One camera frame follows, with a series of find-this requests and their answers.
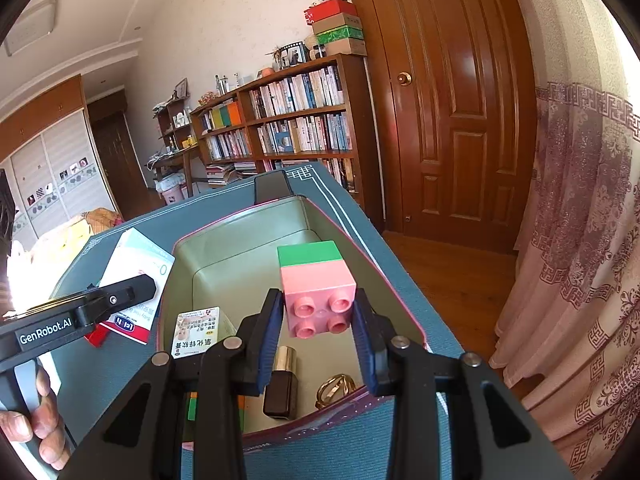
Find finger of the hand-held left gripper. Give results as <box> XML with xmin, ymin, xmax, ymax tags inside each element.
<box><xmin>82</xmin><ymin>274</ymin><xmax>157</xmax><ymax>328</ymax></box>

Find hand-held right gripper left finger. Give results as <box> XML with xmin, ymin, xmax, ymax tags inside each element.
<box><xmin>57</xmin><ymin>287</ymin><xmax>286</xmax><ymax>480</ymax></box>

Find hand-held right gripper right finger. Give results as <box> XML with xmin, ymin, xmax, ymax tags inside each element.
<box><xmin>351</xmin><ymin>300</ymin><xmax>576</xmax><ymax>480</ymax></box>

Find white red medicine box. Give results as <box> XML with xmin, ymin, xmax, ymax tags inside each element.
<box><xmin>95</xmin><ymin>227</ymin><xmax>176</xmax><ymax>346</ymax></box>

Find black perfume bottle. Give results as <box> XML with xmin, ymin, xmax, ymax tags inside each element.
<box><xmin>262</xmin><ymin>345</ymin><xmax>300</xmax><ymax>420</ymax></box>

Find gold ring ornament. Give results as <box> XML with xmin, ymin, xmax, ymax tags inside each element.
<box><xmin>315</xmin><ymin>374</ymin><xmax>357</xmax><ymax>411</ymax></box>

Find pink green toy block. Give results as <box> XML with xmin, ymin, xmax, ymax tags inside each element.
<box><xmin>277</xmin><ymin>240</ymin><xmax>358</xmax><ymax>341</ymax></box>

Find green yellow medicine box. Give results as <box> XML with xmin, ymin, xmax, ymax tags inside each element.
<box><xmin>171</xmin><ymin>306</ymin><xmax>236</xmax><ymax>361</ymax></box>

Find red tin box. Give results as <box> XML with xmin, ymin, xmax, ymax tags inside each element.
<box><xmin>155</xmin><ymin>195</ymin><xmax>427</xmax><ymax>453</ymax></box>

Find blue cloth desktop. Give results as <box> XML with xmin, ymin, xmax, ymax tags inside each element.
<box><xmin>50</xmin><ymin>160</ymin><xmax>576</xmax><ymax>480</ymax></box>

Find person's left hand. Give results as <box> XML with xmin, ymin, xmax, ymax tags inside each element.
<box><xmin>0</xmin><ymin>355</ymin><xmax>71</xmax><ymax>471</ymax></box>

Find yellow blanket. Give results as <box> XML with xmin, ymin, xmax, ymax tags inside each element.
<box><xmin>15</xmin><ymin>207</ymin><xmax>123</xmax><ymax>261</ymax></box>

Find dark wooden door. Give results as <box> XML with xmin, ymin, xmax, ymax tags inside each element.
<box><xmin>87</xmin><ymin>95</ymin><xmax>151</xmax><ymax>218</ymax></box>

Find wooden side desk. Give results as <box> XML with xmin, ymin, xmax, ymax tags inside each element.
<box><xmin>147</xmin><ymin>147</ymin><xmax>203</xmax><ymax>196</ymax></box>

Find black phone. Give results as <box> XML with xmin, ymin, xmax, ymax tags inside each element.
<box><xmin>253</xmin><ymin>170</ymin><xmax>295</xmax><ymax>206</ymax></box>

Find wardrobe with sliding doors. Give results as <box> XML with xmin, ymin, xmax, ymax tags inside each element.
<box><xmin>0</xmin><ymin>74</ymin><xmax>121</xmax><ymax>241</ymax></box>

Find pile of books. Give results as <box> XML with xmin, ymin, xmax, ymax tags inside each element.
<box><xmin>205</xmin><ymin>160</ymin><xmax>256</xmax><ymax>188</ymax></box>

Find small wooden shelf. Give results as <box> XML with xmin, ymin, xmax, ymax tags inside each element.
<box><xmin>154</xmin><ymin>95</ymin><xmax>198</xmax><ymax>153</ymax></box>

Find wooden bookshelf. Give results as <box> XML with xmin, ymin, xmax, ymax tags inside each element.
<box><xmin>191</xmin><ymin>52</ymin><xmax>371</xmax><ymax>196</ymax></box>

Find rows of books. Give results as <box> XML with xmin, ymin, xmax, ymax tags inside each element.
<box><xmin>200</xmin><ymin>66</ymin><xmax>351</xmax><ymax>181</ymax></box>

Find patterned pink curtain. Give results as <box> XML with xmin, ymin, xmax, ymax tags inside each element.
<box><xmin>487</xmin><ymin>77</ymin><xmax>640</xmax><ymax>480</ymax></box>

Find brown wooden door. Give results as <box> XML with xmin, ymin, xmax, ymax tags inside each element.
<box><xmin>340</xmin><ymin>0</ymin><xmax>538</xmax><ymax>256</ymax></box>

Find ceiling lamp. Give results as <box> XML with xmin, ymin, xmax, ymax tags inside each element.
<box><xmin>5</xmin><ymin>0</ymin><xmax>58</xmax><ymax>57</ymax></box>

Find cardboard box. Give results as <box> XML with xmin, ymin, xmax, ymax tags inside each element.
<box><xmin>325</xmin><ymin>39</ymin><xmax>367</xmax><ymax>57</ymax></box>

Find green storage box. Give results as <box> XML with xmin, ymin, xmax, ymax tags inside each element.
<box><xmin>316</xmin><ymin>27</ymin><xmax>363</xmax><ymax>46</ymax></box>

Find brown storage box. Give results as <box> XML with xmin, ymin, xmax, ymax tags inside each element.
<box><xmin>311</xmin><ymin>14</ymin><xmax>362</xmax><ymax>36</ymax></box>

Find red storage box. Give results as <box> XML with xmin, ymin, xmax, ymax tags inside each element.
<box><xmin>306</xmin><ymin>0</ymin><xmax>357</xmax><ymax>25</ymax></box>

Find film strip photo frame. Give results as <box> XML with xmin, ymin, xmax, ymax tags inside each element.
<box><xmin>280</xmin><ymin>42</ymin><xmax>307</xmax><ymax>68</ymax></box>

